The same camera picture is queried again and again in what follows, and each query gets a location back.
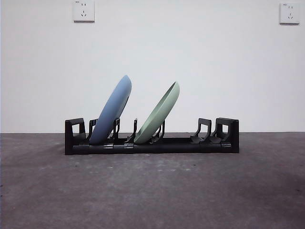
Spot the pale green plate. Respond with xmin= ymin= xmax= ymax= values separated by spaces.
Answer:
xmin=133 ymin=80 xmax=181 ymax=145

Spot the blue plate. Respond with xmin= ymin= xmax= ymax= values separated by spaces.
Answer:
xmin=91 ymin=74 xmax=133 ymax=146

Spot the black plate rack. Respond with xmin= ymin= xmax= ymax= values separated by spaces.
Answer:
xmin=64 ymin=117 xmax=240 ymax=156

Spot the white wall socket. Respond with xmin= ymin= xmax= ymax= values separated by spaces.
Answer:
xmin=279 ymin=2 xmax=300 ymax=25
xmin=73 ymin=0 xmax=95 ymax=23

